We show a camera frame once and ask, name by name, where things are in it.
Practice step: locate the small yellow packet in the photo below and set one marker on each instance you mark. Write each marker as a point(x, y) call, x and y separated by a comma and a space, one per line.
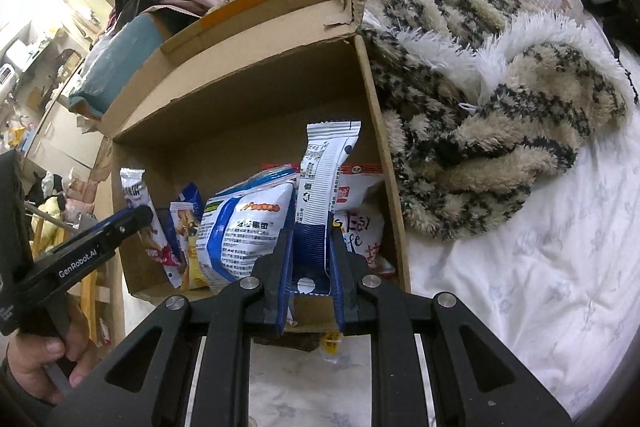
point(331, 343)

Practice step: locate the person's left forearm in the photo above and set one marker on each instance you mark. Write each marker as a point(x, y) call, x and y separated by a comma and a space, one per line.
point(15, 404)

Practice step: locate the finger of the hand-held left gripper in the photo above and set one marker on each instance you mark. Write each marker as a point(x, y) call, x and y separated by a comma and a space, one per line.
point(127, 222)

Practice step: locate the cardboard box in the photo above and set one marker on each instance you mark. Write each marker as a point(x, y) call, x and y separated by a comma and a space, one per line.
point(250, 107)

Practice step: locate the blue white bread packet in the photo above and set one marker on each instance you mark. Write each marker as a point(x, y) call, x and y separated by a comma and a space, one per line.
point(235, 242)

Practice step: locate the tall white blue snack packet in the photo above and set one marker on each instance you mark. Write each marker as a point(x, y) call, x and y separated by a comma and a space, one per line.
point(320, 172)

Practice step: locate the white snack bag red edge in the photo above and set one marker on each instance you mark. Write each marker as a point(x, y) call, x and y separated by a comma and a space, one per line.
point(357, 207)

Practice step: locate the fuzzy cream black patterned blanket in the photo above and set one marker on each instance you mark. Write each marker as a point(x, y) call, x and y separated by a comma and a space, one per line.
point(450, 132)

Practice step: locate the white red stick packet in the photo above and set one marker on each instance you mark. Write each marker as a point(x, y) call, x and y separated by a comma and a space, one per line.
point(137, 192)

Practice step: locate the white floral bed sheet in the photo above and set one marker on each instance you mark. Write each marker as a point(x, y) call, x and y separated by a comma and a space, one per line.
point(525, 257)

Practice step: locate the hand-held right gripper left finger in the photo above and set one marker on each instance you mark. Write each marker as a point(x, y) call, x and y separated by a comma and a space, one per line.
point(284, 277)

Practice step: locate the person's left hand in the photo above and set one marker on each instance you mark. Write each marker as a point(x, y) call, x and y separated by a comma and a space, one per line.
point(35, 367)

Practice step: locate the blue yellow snack packet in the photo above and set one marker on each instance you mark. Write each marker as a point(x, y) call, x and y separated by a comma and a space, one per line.
point(187, 227)

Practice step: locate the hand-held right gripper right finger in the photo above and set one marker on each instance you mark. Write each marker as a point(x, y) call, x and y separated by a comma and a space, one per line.
point(342, 277)

